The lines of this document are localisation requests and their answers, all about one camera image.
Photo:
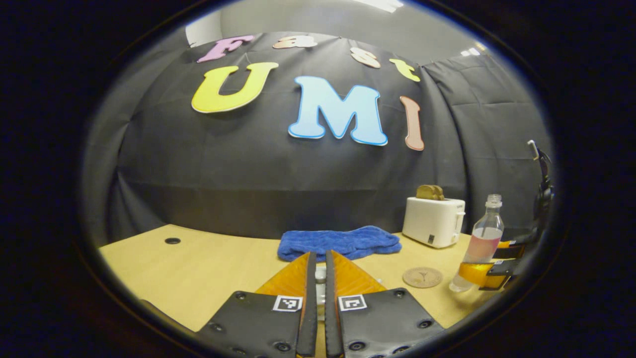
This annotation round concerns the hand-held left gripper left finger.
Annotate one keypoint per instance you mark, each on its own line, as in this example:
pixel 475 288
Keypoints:
pixel 311 308

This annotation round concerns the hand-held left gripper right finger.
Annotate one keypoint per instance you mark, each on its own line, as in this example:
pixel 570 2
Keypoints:
pixel 331 318

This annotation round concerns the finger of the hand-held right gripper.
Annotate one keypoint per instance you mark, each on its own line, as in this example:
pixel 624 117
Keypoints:
pixel 512 251
pixel 477 274

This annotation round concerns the clear plastic water bottle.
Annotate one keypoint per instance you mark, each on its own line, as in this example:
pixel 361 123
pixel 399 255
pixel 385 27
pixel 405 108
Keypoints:
pixel 484 238

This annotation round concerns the round wooden coaster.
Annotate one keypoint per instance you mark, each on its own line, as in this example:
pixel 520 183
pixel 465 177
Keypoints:
pixel 422 277

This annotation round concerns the blue towel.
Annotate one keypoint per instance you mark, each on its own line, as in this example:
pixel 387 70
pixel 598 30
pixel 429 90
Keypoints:
pixel 338 242

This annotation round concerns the white toaster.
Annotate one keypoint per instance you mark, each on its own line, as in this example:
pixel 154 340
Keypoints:
pixel 430 221

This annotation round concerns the brown toast slice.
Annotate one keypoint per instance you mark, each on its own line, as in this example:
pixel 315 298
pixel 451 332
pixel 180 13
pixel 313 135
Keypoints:
pixel 441 194
pixel 426 193

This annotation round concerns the ceiling light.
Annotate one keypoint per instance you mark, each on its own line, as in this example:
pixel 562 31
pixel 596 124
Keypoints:
pixel 382 4
pixel 469 51

